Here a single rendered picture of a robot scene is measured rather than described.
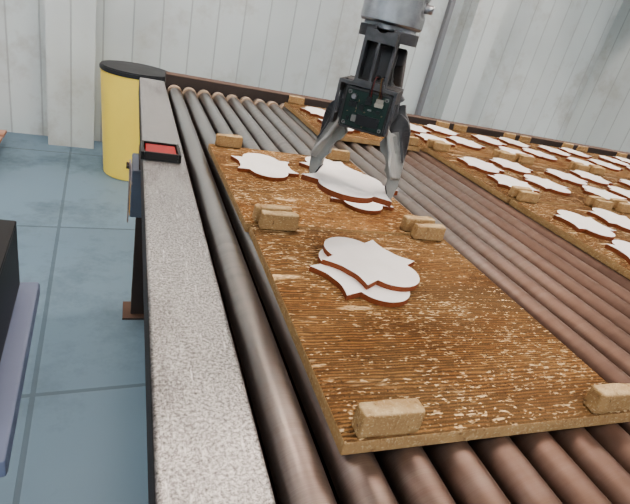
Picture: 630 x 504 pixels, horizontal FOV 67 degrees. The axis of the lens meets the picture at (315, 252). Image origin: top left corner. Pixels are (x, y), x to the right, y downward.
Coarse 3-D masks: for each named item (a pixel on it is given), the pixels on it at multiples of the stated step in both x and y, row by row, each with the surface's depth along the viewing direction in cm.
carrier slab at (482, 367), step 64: (448, 256) 78; (320, 320) 54; (384, 320) 56; (448, 320) 60; (512, 320) 63; (320, 384) 44; (384, 384) 46; (448, 384) 48; (512, 384) 51; (576, 384) 53; (384, 448) 41
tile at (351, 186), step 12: (324, 168) 71; (312, 180) 65; (324, 180) 64; (336, 180) 66; (348, 180) 68; (360, 180) 70; (372, 180) 71; (324, 192) 62; (336, 192) 61; (348, 192) 62; (360, 192) 63; (372, 192) 65; (384, 192) 66; (396, 192) 70; (384, 204) 63
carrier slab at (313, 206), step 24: (216, 168) 96; (240, 192) 83; (264, 192) 86; (288, 192) 89; (312, 192) 92; (240, 216) 76; (312, 216) 81; (336, 216) 83; (360, 216) 86; (384, 216) 88
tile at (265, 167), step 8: (240, 160) 97; (248, 160) 98; (256, 160) 99; (264, 160) 101; (272, 160) 102; (240, 168) 93; (248, 168) 94; (256, 168) 95; (264, 168) 96; (272, 168) 97; (280, 168) 98; (288, 168) 99; (256, 176) 92; (264, 176) 92; (272, 176) 92; (280, 176) 93; (288, 176) 97; (296, 176) 98
